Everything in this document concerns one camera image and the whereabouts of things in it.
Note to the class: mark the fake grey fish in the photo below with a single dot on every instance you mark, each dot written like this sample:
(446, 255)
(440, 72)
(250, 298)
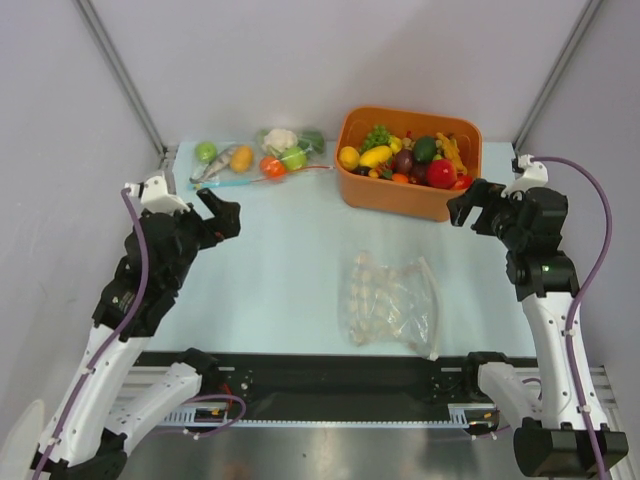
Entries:
(221, 162)

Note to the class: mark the yellow fake pear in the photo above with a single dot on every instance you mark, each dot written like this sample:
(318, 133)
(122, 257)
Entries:
(348, 158)

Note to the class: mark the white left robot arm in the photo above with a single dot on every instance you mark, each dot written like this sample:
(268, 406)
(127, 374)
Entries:
(88, 437)

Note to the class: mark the clear zip top bag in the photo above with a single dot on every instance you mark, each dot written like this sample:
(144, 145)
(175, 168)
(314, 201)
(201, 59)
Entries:
(384, 304)

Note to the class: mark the fake green grapes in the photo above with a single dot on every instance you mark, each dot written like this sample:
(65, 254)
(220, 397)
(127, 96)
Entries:
(379, 135)

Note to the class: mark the fake green broccoli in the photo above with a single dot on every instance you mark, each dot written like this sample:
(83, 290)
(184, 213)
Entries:
(312, 141)

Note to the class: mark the green fake apple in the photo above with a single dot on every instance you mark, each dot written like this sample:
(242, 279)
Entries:
(205, 152)

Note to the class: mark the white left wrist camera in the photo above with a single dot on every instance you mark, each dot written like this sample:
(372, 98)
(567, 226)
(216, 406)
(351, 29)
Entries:
(157, 192)

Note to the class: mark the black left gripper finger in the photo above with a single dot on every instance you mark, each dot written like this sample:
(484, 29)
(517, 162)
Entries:
(190, 213)
(225, 221)

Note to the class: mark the blue-zip bag with fish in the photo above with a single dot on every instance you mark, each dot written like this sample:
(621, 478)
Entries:
(228, 167)

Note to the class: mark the fake orange ginger root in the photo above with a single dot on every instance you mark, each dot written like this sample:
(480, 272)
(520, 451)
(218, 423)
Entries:
(447, 146)

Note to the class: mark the fake orange tomato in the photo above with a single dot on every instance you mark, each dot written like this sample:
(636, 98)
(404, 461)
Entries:
(272, 168)

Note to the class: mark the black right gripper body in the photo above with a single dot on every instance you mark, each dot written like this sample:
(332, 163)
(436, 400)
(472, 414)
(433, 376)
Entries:
(484, 216)

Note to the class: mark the red-zip bag with vegetables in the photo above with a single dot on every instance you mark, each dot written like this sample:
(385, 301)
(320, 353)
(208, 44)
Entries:
(316, 163)

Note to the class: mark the fake brown potato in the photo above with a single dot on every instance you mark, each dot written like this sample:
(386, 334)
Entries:
(242, 159)

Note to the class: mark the orange plastic bin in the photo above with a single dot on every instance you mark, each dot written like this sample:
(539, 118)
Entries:
(381, 188)

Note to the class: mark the fake green lime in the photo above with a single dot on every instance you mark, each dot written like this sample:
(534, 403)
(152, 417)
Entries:
(294, 158)

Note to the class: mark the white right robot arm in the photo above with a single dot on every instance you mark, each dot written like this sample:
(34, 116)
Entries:
(563, 432)

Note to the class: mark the red fake bell pepper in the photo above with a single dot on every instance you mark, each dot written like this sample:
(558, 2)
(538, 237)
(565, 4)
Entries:
(441, 174)

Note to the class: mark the fake white cauliflower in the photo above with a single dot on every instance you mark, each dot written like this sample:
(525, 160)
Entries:
(278, 140)

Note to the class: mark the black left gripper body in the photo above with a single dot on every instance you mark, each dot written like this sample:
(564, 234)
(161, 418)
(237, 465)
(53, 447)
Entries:
(198, 234)

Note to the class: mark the fake dark plum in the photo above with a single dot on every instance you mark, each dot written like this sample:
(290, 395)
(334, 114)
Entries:
(418, 174)

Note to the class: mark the fake purple passion fruit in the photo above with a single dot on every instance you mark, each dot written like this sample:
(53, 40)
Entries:
(403, 161)

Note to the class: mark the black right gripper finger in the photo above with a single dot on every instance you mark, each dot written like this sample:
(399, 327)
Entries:
(460, 207)
(481, 189)

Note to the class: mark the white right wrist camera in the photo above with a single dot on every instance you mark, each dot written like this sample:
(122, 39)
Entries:
(529, 173)

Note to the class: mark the fake red orange mango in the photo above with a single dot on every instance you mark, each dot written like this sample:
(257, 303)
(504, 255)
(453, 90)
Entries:
(462, 183)

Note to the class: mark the fake yellow mango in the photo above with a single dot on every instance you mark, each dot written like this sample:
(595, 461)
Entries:
(375, 156)

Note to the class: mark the fake green avocado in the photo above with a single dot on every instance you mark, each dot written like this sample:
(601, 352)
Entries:
(425, 149)

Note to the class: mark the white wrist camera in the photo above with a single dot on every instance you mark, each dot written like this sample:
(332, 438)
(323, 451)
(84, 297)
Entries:
(157, 192)
(529, 173)

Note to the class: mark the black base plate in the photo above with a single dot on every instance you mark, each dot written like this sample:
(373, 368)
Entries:
(350, 389)

